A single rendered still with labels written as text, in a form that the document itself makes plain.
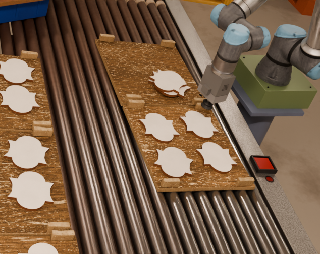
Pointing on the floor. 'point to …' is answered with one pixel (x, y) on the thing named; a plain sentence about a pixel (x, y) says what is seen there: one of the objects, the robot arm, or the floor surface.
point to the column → (259, 113)
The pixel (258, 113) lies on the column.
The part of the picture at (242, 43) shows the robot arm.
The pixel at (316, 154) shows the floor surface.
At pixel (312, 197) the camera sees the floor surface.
